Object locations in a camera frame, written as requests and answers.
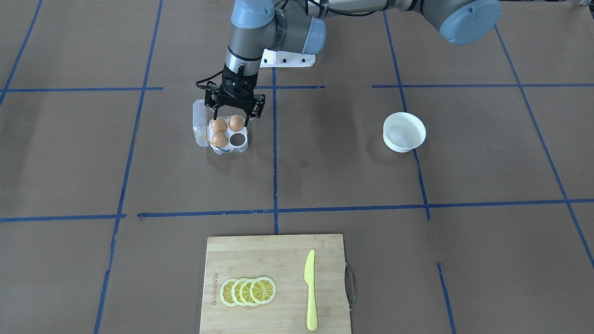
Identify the lemon slice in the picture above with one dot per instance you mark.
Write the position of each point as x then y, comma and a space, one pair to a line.
263, 290
245, 293
227, 292
236, 292

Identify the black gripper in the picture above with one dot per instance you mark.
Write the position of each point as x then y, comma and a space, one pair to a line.
212, 99

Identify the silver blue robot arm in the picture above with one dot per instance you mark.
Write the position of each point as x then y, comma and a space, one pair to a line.
298, 26

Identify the bamboo cutting board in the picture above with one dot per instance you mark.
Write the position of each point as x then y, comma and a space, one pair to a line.
282, 258

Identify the yellow plastic knife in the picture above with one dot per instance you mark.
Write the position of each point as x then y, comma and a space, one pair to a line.
309, 278

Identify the brown egg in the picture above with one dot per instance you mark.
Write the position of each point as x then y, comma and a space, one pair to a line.
236, 123
219, 139
219, 125

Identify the white bowl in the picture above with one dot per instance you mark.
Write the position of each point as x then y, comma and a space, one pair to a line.
403, 132

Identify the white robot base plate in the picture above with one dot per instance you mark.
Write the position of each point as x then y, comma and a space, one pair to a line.
286, 59

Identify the clear plastic egg box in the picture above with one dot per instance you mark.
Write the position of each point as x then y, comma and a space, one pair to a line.
201, 117

